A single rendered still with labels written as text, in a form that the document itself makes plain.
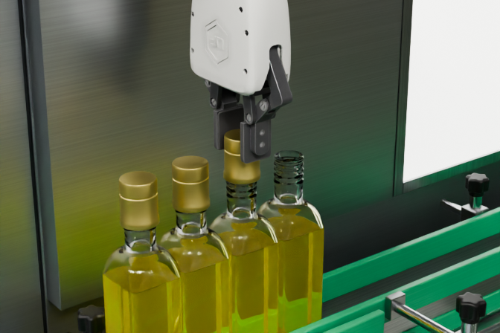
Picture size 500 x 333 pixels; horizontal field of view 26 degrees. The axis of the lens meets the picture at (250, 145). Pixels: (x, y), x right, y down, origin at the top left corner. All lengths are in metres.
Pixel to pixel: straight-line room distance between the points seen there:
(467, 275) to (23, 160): 0.52
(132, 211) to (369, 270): 0.38
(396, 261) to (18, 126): 0.48
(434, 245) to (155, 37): 0.45
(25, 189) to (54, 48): 0.15
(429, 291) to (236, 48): 0.41
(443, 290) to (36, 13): 0.55
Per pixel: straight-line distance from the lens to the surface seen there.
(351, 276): 1.24
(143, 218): 0.96
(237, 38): 0.95
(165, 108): 1.11
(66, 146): 1.06
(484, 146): 1.49
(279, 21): 0.95
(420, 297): 1.22
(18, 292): 1.13
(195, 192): 0.99
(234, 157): 1.01
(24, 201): 1.10
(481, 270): 1.28
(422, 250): 1.31
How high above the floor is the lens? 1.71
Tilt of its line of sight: 21 degrees down
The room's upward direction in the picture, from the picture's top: straight up
